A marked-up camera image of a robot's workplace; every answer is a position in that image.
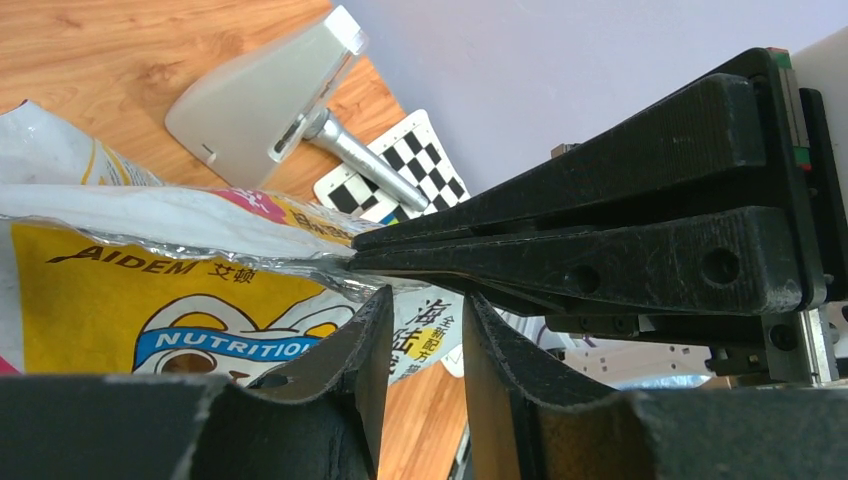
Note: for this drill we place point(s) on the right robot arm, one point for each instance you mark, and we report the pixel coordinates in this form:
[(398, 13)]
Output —
[(776, 184)]

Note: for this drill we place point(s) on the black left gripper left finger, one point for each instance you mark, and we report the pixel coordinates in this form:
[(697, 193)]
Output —
[(319, 416)]

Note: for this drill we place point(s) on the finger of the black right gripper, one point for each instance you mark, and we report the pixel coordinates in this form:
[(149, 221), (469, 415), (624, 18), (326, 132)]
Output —
[(703, 129), (740, 261)]

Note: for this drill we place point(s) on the white metronome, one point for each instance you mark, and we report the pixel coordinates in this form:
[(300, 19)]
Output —
[(244, 118)]

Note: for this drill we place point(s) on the pet food bag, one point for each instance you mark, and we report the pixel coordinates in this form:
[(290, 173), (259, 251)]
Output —
[(105, 269)]

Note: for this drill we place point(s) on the checkerboard mat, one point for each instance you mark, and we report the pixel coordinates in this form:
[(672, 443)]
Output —
[(414, 151)]

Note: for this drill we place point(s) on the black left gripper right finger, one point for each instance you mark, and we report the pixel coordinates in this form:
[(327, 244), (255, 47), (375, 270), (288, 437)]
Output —
[(533, 417)]

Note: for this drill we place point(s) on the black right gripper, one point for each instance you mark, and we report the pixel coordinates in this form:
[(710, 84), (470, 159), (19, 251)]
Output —
[(807, 347)]

